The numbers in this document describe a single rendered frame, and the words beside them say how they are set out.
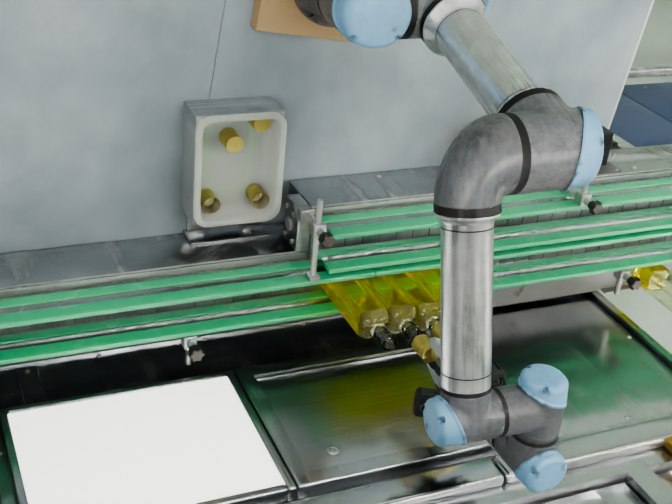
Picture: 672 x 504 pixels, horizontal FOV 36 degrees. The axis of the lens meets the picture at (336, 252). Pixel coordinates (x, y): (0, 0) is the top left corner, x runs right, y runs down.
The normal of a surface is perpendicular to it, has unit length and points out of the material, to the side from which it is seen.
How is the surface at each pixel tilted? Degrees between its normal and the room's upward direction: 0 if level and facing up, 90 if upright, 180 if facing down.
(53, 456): 90
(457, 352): 53
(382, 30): 12
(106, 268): 90
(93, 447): 90
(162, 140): 0
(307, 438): 90
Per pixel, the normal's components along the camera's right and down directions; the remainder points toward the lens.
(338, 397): 0.11, -0.87
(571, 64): 0.40, 0.48
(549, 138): 0.29, -0.22
